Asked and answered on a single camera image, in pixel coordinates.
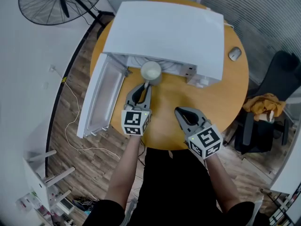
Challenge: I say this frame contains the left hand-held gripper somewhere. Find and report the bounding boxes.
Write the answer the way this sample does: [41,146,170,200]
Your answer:
[121,82,153,137]

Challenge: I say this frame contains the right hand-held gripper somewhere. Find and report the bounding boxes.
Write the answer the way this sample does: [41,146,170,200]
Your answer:
[174,106,224,160]

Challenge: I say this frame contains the white cup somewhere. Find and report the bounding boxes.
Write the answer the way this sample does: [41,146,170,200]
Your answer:
[140,60,163,87]

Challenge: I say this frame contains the white microwave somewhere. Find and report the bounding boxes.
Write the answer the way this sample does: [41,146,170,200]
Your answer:
[77,0,224,139]

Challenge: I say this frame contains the person's left forearm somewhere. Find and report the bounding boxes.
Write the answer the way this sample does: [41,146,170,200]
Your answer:
[103,133,144,211]

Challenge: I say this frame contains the person's right forearm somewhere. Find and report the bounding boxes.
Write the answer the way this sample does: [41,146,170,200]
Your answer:
[204,153,241,214]

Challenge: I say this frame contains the paper cup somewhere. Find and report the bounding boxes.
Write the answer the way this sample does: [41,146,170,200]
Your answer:
[259,110,275,123]

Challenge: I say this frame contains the person's black clothing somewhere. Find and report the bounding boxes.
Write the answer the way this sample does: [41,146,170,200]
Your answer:
[82,147,271,226]

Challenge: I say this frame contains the yellow cloth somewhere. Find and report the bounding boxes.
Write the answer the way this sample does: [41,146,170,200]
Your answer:
[242,93,286,122]

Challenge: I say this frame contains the grey computer mouse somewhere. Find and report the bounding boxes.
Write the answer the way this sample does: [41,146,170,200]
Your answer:
[228,46,243,62]

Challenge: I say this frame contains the black office chair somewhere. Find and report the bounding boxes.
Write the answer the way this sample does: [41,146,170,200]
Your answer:
[234,50,301,154]

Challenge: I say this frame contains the white desk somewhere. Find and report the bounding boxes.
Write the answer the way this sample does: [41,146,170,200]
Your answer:
[269,169,301,195]

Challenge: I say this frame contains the black standing fan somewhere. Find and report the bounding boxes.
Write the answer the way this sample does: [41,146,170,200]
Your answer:
[18,0,116,28]

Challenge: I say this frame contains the white overturned table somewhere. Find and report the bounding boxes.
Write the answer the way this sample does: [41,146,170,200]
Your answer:
[22,149,76,212]

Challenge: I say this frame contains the white floor cable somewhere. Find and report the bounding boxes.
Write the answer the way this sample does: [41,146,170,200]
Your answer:
[63,78,121,161]

